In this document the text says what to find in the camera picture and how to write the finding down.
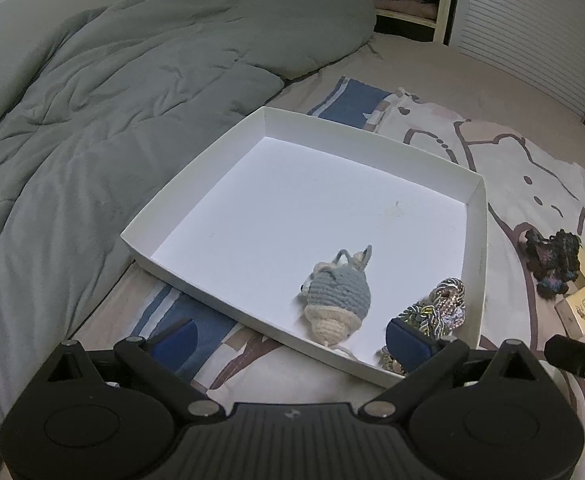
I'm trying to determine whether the yellow tissue pack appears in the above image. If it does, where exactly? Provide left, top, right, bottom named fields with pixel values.
left=555, top=287, right=585, bottom=339

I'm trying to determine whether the multicolour braided yarn knot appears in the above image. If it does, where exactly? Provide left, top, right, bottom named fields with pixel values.
left=379, top=278, right=466, bottom=375

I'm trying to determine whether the dark blue crochet toy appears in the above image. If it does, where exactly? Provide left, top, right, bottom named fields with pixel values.
left=522, top=228, right=581, bottom=300

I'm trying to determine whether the grey crochet mouse toy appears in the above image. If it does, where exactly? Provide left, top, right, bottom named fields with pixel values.
left=299, top=245, right=373, bottom=360

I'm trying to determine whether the cartoon cat print cloth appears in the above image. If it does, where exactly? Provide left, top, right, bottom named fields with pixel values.
left=122, top=77, right=585, bottom=480

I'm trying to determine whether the white shallow cardboard tray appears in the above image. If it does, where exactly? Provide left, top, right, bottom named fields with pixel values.
left=121, top=107, right=489, bottom=387

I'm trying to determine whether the grey green quilt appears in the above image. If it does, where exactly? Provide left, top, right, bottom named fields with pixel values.
left=0, top=0, right=378, bottom=466

